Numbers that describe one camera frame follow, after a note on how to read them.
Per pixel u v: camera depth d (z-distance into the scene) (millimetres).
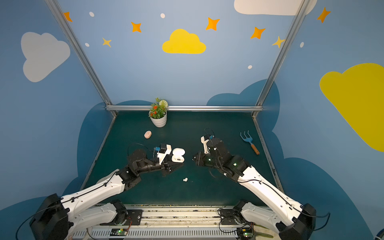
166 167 628
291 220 388
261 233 693
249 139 1074
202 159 633
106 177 871
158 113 1000
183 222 733
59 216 395
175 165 642
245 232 715
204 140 675
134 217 750
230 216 765
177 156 674
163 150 603
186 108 1205
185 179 861
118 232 706
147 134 1050
